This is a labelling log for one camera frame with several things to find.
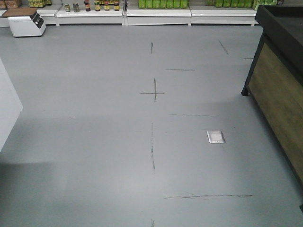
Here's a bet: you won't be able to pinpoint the black wooden produce stand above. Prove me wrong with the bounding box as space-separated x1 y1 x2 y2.
241 5 303 188

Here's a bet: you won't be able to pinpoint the dark sauce jar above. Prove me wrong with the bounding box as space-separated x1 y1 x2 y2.
84 0 91 12

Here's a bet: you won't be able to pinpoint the yellow label sauce jar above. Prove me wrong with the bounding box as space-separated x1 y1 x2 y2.
94 0 100 12

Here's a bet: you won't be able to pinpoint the metal floor socket plate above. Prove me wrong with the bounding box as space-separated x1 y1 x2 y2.
206 130 226 144

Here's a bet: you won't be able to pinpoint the glass jar green contents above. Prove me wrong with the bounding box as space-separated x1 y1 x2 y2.
73 3 80 13

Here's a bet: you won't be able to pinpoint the white box appliance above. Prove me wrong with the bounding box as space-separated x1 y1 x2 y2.
3 8 46 37

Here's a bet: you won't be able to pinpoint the white store shelf unit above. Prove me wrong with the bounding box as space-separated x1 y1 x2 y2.
0 0 261 27

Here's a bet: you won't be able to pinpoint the glass jar pale lid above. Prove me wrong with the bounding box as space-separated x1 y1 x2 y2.
64 4 71 12

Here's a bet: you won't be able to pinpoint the row of green packages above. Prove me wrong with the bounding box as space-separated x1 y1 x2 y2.
138 0 189 9

